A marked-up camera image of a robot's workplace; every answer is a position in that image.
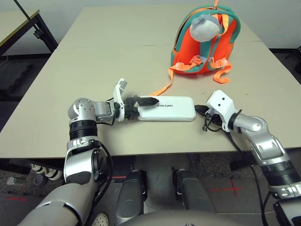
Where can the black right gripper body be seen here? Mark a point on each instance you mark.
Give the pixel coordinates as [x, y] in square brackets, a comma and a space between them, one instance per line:
[212, 118]

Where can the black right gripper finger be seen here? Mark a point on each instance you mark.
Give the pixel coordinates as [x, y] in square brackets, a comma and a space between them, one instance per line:
[201, 109]

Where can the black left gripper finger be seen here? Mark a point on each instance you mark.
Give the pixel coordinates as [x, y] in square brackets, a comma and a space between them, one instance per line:
[148, 101]

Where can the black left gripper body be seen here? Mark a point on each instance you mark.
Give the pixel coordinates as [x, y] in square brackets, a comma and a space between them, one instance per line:
[130, 109]

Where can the white hard pencil case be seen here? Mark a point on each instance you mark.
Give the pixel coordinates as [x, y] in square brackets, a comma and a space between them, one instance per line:
[176, 110]

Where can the orange teal child backpack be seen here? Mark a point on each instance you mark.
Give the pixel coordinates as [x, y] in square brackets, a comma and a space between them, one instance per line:
[225, 40]

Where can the grey plush ball zipper pendant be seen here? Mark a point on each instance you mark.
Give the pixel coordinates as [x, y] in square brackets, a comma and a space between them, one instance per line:
[203, 30]

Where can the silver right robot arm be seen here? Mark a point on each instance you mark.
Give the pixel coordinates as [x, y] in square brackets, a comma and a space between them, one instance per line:
[265, 143]

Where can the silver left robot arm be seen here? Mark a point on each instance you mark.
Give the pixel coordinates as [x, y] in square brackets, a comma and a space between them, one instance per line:
[80, 110]

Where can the grey right robot leg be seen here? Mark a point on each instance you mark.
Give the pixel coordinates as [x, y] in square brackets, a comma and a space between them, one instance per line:
[192, 193]

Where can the grey robot leg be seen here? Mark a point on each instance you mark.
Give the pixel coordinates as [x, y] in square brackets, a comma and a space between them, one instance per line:
[130, 195]
[192, 193]

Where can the grey left robot leg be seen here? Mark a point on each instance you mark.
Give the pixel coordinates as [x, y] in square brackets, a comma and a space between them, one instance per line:
[130, 195]

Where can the white black striped object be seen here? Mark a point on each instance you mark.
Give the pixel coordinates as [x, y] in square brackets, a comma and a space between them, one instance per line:
[50, 174]

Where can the beige robot torso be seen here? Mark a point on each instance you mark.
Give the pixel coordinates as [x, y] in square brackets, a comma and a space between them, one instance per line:
[176, 220]

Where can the white perforated shoe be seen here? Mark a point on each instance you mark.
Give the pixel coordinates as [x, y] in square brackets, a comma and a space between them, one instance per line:
[101, 220]

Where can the grey metal cylinder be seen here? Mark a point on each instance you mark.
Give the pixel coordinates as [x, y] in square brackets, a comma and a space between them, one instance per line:
[13, 181]
[40, 180]

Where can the black desk clamp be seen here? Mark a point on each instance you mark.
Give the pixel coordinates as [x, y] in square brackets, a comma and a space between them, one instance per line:
[37, 34]

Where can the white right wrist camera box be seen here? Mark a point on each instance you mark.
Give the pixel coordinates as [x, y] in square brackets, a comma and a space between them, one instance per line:
[219, 101]

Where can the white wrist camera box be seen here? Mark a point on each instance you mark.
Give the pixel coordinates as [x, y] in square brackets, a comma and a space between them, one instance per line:
[118, 91]
[219, 101]

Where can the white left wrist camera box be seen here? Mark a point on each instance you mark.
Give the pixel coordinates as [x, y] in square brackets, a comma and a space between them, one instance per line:
[118, 91]

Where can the black metal table frame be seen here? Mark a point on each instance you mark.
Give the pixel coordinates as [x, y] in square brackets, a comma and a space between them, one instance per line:
[9, 26]

